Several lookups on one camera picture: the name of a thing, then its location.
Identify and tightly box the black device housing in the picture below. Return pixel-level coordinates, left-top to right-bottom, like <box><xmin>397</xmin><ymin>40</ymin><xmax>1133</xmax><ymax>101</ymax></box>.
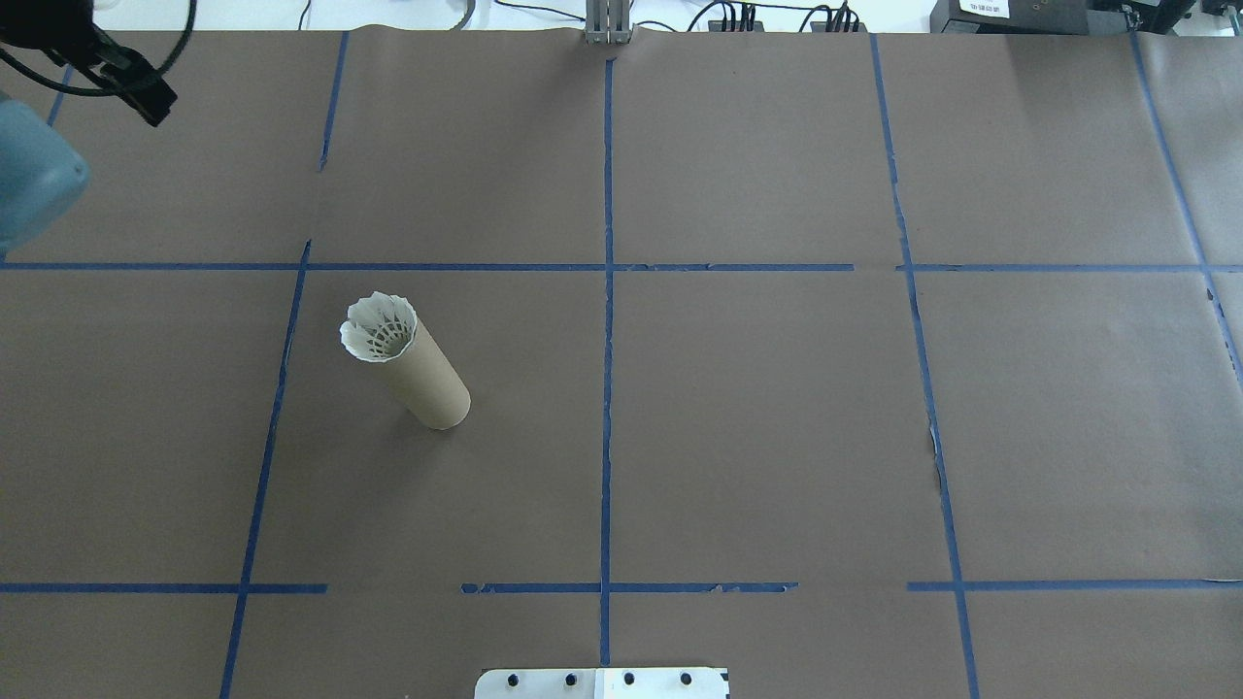
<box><xmin>1088</xmin><ymin>0</ymin><xmax>1202</xmax><ymax>36</ymax></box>

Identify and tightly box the white feather shuttlecock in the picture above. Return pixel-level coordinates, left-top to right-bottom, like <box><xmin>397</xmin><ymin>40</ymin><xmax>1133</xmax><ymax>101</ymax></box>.
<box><xmin>339</xmin><ymin>292</ymin><xmax>420</xmax><ymax>364</ymax></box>

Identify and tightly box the black box with white label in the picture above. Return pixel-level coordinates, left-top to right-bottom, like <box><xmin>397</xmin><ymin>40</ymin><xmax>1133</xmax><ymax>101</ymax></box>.
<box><xmin>929</xmin><ymin>0</ymin><xmax>1100</xmax><ymax>36</ymax></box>

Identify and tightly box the brown cardboard tube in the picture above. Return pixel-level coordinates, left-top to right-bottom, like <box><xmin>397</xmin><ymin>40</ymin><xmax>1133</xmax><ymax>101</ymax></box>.
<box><xmin>361</xmin><ymin>311</ymin><xmax>472</xmax><ymax>431</ymax></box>

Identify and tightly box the black plug connector block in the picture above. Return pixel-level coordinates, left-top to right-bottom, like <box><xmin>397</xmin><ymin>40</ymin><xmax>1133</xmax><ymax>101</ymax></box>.
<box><xmin>800</xmin><ymin>2</ymin><xmax>866</xmax><ymax>34</ymax></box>
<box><xmin>688</xmin><ymin>2</ymin><xmax>759</xmax><ymax>34</ymax></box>

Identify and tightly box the white metal base plate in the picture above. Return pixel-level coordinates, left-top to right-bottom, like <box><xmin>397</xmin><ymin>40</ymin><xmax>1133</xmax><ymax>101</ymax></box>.
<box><xmin>596</xmin><ymin>668</ymin><xmax>731</xmax><ymax>699</ymax></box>
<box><xmin>475</xmin><ymin>669</ymin><xmax>598</xmax><ymax>699</ymax></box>

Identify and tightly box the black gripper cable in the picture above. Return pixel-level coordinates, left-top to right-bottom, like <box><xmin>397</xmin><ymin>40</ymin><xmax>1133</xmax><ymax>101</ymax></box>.
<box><xmin>0</xmin><ymin>0</ymin><xmax>198</xmax><ymax>99</ymax></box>

